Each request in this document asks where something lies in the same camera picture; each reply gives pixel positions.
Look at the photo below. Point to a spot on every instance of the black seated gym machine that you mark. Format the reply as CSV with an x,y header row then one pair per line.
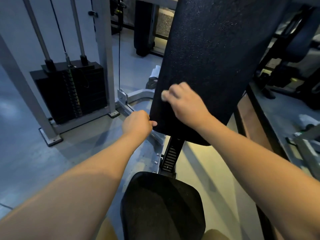
x,y
117,12

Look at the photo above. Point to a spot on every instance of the beige cleaning cloth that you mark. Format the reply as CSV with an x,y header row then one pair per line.
x,y
164,94

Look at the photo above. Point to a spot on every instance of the black padded seat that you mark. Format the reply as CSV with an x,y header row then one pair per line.
x,y
162,209

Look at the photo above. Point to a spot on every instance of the black padded backrest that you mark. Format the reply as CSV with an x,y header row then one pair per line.
x,y
212,59

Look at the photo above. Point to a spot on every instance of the white cloth bundle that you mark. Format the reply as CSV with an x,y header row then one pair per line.
x,y
308,120

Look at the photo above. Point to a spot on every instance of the person's right hand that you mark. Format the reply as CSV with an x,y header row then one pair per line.
x,y
188,106

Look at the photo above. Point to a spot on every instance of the black trash bag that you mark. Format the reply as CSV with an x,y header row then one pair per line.
x,y
152,83

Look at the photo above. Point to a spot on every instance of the person's left forearm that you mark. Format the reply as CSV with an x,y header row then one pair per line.
x,y
65,194

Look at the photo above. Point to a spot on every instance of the person's right forearm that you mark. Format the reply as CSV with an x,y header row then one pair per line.
x,y
262,172

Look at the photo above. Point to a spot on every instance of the brown partition base rail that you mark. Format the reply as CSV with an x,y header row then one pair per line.
x,y
252,122

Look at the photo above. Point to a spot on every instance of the black pillar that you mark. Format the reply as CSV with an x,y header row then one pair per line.
x,y
143,29

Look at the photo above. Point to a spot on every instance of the person's left hand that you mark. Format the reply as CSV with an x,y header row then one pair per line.
x,y
137,123

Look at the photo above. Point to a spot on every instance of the black notched adjustment post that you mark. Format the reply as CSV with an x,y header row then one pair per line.
x,y
171,157

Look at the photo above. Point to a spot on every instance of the white plastic bag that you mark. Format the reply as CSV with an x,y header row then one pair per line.
x,y
156,71

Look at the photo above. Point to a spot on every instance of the chrome guide rod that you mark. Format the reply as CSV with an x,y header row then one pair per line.
x,y
77,29
37,32

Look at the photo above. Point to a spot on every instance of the green white small packet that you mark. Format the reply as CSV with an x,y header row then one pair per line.
x,y
298,134

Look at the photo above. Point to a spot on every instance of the black weight plate stack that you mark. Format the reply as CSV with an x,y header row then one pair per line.
x,y
82,97

